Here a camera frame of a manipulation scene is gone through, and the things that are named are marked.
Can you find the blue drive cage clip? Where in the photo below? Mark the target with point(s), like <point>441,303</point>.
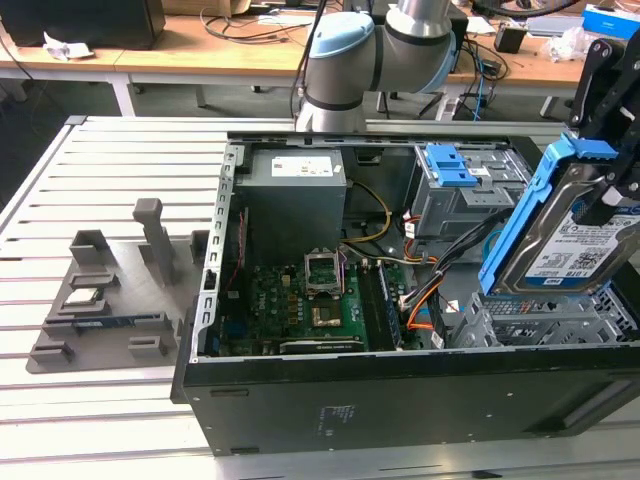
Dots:
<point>450,165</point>

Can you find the metal disk bay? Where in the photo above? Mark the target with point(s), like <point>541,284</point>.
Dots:
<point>530,325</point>

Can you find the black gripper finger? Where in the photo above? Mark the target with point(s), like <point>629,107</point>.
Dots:
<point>627,150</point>
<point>592,85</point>

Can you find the wooden desk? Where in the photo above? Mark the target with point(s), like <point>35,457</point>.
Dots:
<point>200,55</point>

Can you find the RAM stick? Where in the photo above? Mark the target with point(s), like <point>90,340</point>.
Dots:
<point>115,320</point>
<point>390,310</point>

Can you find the white power strip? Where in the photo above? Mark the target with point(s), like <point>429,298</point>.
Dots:
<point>447,106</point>

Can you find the black graphics card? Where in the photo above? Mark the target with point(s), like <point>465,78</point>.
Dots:
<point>320,346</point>

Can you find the blue cardboard box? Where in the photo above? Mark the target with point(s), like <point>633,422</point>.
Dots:
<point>610,20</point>

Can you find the grey parts rack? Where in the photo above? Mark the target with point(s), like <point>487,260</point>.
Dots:
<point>125,290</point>

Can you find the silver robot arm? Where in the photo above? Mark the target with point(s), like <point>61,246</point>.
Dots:
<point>400,55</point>

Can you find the large black case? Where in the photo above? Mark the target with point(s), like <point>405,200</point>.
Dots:
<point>90,22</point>

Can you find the brown cardboard box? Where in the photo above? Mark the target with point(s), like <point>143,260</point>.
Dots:
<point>200,6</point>

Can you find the silver CPU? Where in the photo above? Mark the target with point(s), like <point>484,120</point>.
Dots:
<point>85,297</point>

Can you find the CPU socket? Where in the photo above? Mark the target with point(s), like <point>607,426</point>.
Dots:
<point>324,280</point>

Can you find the small black box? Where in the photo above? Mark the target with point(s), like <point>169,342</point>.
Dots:
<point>510,39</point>

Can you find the grey power supply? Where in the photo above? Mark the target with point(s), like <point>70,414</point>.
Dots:
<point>290,210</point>

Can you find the black case fan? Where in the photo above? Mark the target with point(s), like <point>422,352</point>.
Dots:
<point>232,250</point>

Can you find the green motherboard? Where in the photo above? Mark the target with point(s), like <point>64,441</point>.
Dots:
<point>280,300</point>

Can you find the clear plastic bag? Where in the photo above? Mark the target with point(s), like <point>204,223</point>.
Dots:
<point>570,45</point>

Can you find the crumpled white paper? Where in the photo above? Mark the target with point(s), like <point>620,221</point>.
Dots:
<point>67,47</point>

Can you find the black RAM slot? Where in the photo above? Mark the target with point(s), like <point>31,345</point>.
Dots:
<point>370,305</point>

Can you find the metal drive cage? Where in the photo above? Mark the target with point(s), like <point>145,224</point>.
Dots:
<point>450,210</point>

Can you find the black PC case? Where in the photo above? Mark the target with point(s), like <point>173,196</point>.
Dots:
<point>400,405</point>

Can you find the hard disk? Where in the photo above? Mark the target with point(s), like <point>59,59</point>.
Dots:
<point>565,250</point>

